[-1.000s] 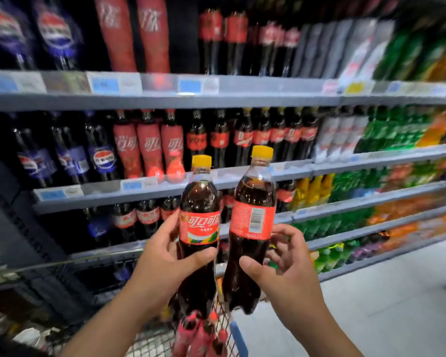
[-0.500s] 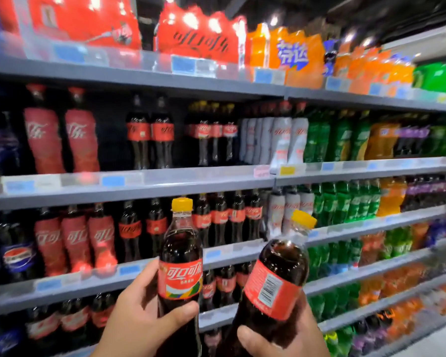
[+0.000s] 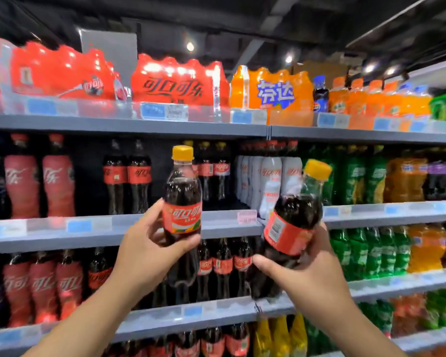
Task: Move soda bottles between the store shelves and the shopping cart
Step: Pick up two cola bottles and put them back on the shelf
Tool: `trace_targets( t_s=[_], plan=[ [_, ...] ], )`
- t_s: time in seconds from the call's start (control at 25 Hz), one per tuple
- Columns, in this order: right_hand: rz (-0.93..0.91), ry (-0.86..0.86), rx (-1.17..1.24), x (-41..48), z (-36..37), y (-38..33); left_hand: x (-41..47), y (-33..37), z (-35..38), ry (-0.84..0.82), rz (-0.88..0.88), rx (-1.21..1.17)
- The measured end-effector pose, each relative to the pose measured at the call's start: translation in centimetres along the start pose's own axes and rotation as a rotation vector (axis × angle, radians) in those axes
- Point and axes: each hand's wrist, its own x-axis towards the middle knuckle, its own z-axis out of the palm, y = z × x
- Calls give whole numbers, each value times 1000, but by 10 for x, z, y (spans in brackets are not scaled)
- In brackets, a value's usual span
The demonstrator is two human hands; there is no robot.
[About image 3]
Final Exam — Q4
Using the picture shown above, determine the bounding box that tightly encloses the person's left forearm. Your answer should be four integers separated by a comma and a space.
22, 281, 147, 357

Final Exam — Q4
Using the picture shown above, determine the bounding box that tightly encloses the person's left hand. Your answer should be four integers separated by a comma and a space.
111, 198, 203, 298

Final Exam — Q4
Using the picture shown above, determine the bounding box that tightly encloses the person's right hand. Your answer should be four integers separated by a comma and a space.
251, 223, 358, 328

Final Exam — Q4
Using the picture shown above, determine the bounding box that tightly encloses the red cola multipack round logo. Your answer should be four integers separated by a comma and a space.
0, 37, 129, 102

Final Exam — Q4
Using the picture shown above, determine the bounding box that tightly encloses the orange soda bottle blue cap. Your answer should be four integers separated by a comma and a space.
414, 85, 434, 120
397, 83, 418, 119

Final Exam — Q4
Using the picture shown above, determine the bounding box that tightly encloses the row of green soda bottles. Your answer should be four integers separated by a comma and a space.
328, 226, 414, 283

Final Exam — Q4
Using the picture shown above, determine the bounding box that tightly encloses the row of yellow drink bottles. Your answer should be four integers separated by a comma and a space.
253, 313, 310, 357

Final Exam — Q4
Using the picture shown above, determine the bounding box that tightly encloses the red cola multipack large script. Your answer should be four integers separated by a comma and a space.
130, 53, 230, 109

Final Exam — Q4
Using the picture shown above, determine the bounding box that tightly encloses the row of small dark cola bottles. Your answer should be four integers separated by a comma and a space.
103, 322, 253, 357

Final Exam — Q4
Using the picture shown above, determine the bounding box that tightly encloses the row of dark green bottles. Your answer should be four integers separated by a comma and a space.
304, 144, 358, 207

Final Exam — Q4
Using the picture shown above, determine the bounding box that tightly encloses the large cola bottle blue cap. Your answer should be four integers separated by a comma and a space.
312, 75, 331, 115

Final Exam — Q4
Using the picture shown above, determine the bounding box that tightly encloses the row of small green bottles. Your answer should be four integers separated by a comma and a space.
305, 298, 395, 356

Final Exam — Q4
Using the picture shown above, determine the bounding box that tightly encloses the orange soda bottle dark cap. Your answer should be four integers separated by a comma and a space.
387, 148, 410, 204
406, 148, 430, 204

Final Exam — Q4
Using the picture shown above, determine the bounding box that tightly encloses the grey store shelving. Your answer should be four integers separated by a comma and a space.
0, 93, 446, 357

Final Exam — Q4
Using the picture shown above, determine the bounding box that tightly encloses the orange Fanta multipack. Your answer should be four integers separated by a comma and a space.
228, 65, 316, 117

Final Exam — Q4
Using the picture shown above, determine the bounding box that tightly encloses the dark cola bottle yellow cap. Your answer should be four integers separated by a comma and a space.
250, 158, 334, 299
161, 145, 205, 289

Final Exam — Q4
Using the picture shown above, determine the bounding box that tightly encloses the grey rectangular panel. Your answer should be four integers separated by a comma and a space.
100, 29, 139, 88

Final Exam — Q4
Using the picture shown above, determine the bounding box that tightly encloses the red cola bottle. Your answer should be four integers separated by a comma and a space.
55, 249, 86, 321
3, 133, 41, 219
29, 251, 61, 325
3, 252, 35, 329
42, 133, 77, 219

